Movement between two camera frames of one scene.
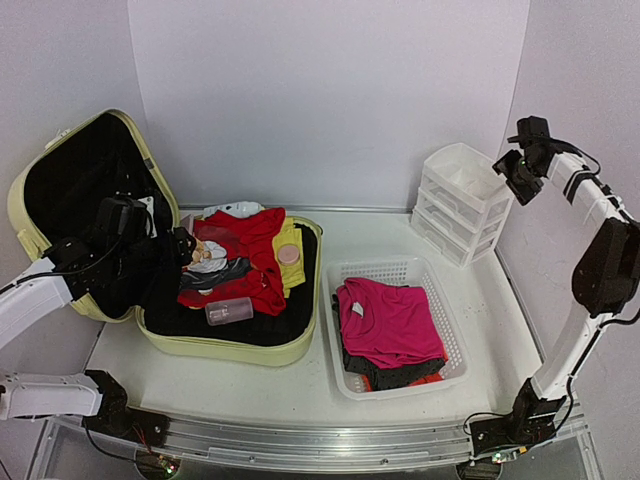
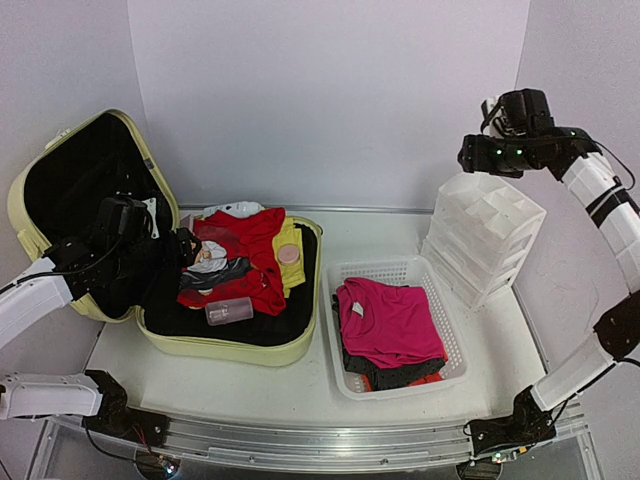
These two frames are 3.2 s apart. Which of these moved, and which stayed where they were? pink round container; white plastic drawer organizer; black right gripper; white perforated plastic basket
Moved: white plastic drawer organizer; black right gripper
Stayed: pink round container; white perforated plastic basket
